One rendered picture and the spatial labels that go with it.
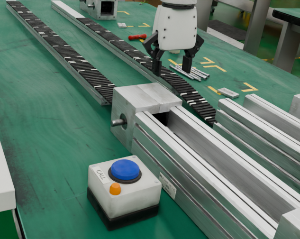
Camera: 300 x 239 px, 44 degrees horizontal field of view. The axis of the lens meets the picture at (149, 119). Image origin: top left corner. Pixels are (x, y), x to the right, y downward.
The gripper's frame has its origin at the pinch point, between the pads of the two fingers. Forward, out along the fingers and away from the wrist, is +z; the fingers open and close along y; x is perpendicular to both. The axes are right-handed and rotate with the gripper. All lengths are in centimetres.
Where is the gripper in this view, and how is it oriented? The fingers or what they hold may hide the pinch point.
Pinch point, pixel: (171, 68)
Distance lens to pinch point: 93.1
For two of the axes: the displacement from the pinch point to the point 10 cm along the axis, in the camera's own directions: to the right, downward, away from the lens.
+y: -8.9, 1.4, -4.4
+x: 4.5, 4.1, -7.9
